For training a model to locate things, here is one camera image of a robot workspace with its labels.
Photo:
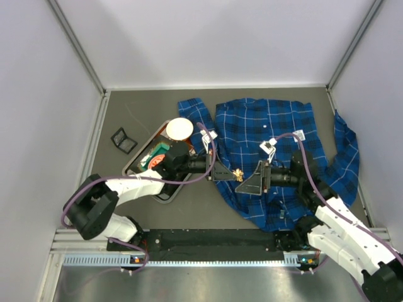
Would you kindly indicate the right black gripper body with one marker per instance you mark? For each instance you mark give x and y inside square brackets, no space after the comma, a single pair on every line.
[265,177]

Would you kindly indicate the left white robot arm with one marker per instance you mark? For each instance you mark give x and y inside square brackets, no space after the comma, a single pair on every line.
[91,209]

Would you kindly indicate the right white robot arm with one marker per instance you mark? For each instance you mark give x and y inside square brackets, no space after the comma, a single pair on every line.
[332,228]

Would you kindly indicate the metal tray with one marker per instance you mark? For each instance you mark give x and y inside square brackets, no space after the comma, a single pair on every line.
[169,145]

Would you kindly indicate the orange cup white lid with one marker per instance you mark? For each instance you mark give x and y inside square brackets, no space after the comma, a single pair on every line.
[179,130]

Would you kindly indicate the red patterned round plate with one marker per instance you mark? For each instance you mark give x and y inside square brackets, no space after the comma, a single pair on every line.
[155,160]

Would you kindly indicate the green square dish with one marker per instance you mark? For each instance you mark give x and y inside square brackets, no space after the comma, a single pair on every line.
[159,148]

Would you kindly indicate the white shirt label tag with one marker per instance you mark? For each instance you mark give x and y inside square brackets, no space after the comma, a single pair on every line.
[299,135]

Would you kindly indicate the small black open case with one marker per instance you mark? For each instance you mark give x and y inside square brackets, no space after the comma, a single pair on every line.
[122,142]

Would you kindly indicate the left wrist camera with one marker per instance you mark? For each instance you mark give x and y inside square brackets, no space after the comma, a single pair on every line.
[208,140]

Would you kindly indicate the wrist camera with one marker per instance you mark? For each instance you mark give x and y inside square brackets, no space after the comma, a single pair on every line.
[269,148]
[208,140]

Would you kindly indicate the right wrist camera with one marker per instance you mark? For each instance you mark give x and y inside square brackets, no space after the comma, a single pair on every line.
[269,148]

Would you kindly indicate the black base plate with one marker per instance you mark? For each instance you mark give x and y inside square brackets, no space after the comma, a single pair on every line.
[166,239]

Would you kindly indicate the grey slotted cable duct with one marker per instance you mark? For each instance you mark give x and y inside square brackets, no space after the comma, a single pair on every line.
[126,260]

